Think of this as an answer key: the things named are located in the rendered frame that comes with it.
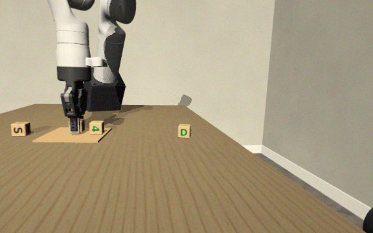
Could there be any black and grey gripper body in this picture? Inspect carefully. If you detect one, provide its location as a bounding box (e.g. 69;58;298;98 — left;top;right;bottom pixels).
57;66;91;104

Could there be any tan square mat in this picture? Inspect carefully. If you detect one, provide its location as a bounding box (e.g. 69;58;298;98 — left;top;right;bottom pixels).
33;127;112;143

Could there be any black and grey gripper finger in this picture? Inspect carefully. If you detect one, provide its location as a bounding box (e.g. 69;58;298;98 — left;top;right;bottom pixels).
60;87;83;133
80;89;88;119

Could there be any wooden letter block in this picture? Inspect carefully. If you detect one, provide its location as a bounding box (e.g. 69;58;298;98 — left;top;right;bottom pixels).
178;124;190;139
89;121;104;135
11;122;31;137
80;119;85;133

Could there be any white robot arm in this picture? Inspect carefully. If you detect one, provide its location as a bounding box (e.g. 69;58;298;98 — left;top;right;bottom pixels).
48;0;136;83

